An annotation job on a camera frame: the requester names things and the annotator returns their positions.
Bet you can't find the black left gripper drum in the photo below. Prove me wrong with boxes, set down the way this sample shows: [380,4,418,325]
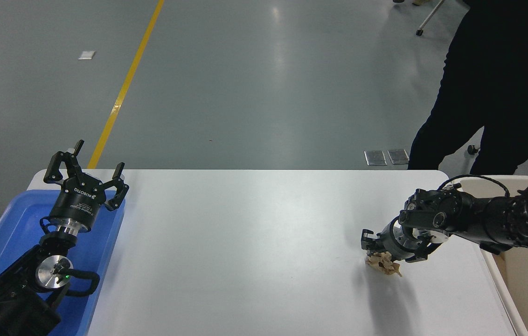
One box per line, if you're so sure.
[49,172,107,232]

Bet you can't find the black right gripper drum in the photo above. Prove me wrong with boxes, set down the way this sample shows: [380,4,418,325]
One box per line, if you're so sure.
[378,218,415,261]

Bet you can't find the tan paper ball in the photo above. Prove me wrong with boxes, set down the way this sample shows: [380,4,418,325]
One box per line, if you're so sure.
[365,251,403,277]

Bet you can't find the blue plastic tray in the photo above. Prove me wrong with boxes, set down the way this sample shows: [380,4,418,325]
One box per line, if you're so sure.
[0,189,126,336]

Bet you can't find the silver floor plate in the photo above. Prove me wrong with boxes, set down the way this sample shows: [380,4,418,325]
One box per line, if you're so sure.
[364,150,388,166]
[388,149,411,165]

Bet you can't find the large pale bin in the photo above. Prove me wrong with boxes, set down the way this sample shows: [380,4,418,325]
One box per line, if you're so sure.
[455,175,528,336]

